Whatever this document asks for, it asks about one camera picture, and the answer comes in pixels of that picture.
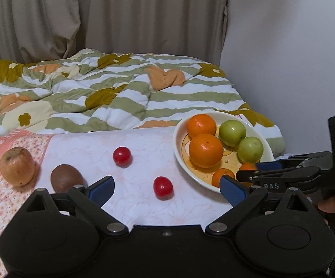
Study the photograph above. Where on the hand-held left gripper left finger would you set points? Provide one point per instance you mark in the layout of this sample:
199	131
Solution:
102	190

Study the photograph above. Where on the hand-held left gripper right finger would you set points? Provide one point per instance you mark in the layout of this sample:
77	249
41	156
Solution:
232	192

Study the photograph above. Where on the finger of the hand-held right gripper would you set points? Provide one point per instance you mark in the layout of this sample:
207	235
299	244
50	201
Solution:
286	178
271	165

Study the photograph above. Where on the small orange mandarin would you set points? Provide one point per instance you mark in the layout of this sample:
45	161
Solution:
221	176
246	167

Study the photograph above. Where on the green apple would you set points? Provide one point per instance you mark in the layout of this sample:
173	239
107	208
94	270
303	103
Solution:
250	149
232	132

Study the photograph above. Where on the large orange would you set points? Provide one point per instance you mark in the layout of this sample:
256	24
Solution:
201	124
205	150

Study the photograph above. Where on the cream yellow cartoon bowl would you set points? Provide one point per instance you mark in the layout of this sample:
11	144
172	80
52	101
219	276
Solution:
180	140

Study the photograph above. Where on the person's right hand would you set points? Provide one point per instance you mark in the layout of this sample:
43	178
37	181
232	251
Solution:
331	204

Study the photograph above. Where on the brown kiwi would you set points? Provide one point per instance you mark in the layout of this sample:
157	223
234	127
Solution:
66	177

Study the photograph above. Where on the red cherry tomato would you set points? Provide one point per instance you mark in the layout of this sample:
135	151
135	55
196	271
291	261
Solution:
163	187
122	156

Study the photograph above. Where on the pink floral tablecloth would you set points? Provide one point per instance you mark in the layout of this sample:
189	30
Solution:
144	147

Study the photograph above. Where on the brownish yellow apple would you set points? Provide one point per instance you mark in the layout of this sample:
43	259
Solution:
16	166

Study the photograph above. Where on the green striped floral blanket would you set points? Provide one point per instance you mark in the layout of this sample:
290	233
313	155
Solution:
97	87

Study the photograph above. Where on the beige curtain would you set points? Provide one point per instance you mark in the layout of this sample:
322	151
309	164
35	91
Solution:
112	11

